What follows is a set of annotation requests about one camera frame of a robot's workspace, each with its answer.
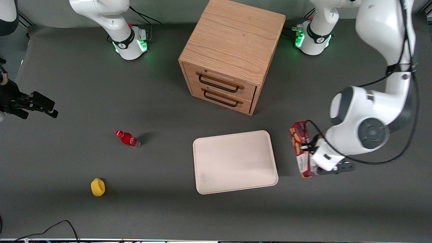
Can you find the wooden drawer cabinet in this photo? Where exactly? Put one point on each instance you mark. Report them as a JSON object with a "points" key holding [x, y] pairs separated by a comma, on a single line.
{"points": [[233, 37]]}

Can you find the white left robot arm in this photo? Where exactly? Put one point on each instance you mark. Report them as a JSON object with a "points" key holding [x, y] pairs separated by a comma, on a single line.
{"points": [[357, 104]]}

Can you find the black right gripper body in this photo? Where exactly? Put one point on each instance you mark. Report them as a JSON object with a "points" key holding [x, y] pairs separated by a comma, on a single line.
{"points": [[10, 98]]}

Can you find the red cookie box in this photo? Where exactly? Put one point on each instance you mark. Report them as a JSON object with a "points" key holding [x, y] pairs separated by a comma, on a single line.
{"points": [[302, 160]]}

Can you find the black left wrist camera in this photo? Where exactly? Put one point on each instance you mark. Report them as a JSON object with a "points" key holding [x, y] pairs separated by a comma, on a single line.
{"points": [[337, 168]]}

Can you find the yellow oval toy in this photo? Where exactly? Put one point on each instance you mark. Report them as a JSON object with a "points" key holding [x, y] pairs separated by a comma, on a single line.
{"points": [[98, 187]]}

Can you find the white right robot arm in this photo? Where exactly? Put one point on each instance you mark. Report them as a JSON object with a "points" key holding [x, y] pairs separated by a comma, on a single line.
{"points": [[108, 17]]}

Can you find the white rectangular tray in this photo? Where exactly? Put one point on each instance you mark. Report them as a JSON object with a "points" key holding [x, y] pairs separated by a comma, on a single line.
{"points": [[234, 162]]}

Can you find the red soda bottle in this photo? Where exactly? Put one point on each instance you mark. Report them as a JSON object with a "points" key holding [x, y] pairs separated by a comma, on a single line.
{"points": [[128, 139]]}

